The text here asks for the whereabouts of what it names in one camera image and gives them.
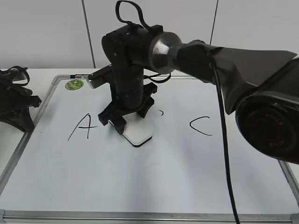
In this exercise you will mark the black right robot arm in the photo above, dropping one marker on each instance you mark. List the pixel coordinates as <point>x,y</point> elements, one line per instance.
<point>260,86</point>

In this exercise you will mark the white whiteboard with aluminium frame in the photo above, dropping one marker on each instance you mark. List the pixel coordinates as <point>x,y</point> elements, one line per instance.
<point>73,166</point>

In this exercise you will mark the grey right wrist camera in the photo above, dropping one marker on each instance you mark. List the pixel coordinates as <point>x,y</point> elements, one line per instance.
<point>100,77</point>

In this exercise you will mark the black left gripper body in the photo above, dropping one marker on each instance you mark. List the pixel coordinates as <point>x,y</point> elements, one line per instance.
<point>14,95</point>

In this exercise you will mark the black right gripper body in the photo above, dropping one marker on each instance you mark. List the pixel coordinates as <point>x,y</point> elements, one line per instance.
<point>127,50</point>

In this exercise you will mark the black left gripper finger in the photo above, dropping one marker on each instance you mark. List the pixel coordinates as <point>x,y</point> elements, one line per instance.
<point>23,121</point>

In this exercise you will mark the white whiteboard eraser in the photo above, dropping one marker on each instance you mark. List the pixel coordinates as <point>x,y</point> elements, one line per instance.
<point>137,131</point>

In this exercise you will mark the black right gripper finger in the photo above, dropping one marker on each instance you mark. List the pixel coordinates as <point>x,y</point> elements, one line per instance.
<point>147,100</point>
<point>114,113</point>

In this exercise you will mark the round green sticker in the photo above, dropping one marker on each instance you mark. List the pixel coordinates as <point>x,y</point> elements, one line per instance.
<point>74,84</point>

